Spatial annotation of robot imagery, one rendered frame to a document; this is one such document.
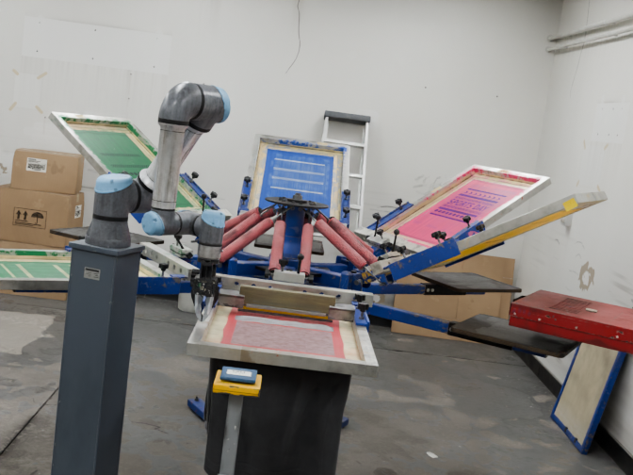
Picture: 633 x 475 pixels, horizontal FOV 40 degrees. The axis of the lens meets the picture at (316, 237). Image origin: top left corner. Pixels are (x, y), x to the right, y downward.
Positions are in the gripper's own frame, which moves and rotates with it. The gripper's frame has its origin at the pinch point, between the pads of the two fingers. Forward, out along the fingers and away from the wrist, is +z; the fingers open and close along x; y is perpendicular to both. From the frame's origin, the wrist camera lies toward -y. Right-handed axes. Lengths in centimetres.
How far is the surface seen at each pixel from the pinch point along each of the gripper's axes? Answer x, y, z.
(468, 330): 101, -59, 6
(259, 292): 16.9, -36.9, -3.3
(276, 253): 21, -87, -11
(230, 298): 6.6, -35.6, 0.0
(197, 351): 1.6, 22.8, 5.1
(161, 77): -92, -449, -90
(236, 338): 12.1, -1.2, 6.0
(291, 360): 30.1, 22.8, 4.4
